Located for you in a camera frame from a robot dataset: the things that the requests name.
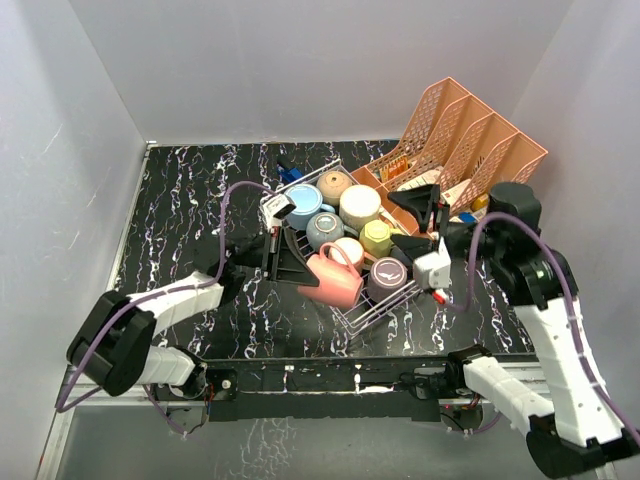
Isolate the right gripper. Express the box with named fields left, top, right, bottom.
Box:
left=386, top=184, right=503, bottom=263

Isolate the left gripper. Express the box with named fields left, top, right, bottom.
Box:
left=232, top=226, right=321, bottom=286

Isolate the yellow-green mug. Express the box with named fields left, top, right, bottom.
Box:
left=359, top=220, right=402, bottom=258

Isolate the pink mug white inside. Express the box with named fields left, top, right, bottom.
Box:
left=297, top=242, right=364, bottom=309

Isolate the grey mug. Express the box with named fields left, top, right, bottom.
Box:
left=306, top=212, right=359, bottom=252

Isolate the purple mug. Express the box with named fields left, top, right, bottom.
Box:
left=366, top=257, right=407, bottom=303

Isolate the light blue mug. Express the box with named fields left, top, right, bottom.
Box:
left=285, top=184, right=336, bottom=230

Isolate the beige round mug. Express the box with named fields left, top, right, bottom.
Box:
left=316, top=170, right=353, bottom=207

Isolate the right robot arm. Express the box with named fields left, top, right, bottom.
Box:
left=387, top=182, right=639, bottom=479

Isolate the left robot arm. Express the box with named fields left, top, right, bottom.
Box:
left=66, top=227, right=319, bottom=399

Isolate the peach desk organizer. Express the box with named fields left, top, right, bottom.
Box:
left=351, top=77, right=548, bottom=237

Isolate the small blue object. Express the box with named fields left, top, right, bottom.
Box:
left=277, top=160, right=303, bottom=185

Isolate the white wire dish rack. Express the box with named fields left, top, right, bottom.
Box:
left=257, top=159, right=442, bottom=341

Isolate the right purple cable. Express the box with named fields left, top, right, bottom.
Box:
left=442, top=212, right=640, bottom=436

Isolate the purple cable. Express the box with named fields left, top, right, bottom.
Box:
left=442, top=212, right=640, bottom=436
left=53, top=180, right=276, bottom=436

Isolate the black front rail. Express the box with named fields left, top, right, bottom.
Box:
left=152, top=356, right=481, bottom=422

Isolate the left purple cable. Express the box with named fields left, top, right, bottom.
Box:
left=53, top=180, right=276, bottom=436

